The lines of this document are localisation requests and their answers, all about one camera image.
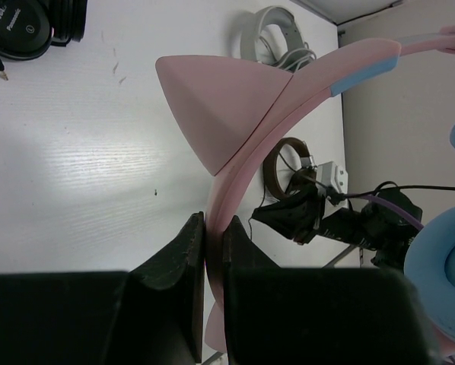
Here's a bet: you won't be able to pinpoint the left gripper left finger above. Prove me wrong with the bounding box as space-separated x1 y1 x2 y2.
0 212 205 364

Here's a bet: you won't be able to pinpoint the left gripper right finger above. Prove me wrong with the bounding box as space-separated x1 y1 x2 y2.
223 218 441 364

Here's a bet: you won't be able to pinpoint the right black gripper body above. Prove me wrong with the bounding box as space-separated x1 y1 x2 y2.
252 186 326 244

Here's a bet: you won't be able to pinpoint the thin black headphone cable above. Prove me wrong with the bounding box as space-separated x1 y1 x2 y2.
326 181 455 202

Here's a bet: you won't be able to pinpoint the pink blue cat-ear headphones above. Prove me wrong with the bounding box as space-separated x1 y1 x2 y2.
155 26 455 354

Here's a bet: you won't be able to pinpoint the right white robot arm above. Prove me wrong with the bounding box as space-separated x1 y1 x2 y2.
252 185 423 270

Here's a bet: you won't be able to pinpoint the brown silver headphones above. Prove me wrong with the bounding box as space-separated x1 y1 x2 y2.
262 137 317 200

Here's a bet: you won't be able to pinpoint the white grey headphones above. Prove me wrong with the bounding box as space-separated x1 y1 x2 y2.
240 6 317 73

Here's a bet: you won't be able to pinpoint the black Panasonic headphones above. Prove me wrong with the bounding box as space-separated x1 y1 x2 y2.
0 0 88 81

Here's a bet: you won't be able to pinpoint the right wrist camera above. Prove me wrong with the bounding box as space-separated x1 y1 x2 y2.
316 161 348 207

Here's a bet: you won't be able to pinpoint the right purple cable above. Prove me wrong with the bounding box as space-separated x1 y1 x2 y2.
343 192 426 231

